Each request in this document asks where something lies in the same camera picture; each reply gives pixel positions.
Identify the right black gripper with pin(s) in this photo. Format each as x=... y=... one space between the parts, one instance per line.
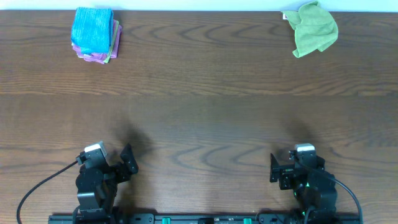
x=285 y=173

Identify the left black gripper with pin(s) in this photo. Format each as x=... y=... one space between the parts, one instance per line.
x=121 y=171

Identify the green microfiber cloth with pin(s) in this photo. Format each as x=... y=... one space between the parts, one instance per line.
x=314 y=28

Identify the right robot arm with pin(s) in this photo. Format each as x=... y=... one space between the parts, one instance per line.
x=311 y=185

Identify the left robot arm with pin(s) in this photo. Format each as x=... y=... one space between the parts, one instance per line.
x=97 y=203

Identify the pink folded cloth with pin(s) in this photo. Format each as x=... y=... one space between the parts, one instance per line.
x=115 y=43

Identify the yellow-green folded cloth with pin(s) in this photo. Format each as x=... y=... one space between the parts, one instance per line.
x=112 y=43

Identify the blue folded cloth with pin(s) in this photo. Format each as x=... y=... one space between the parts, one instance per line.
x=92 y=30

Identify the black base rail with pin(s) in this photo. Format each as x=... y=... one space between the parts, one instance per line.
x=148 y=218

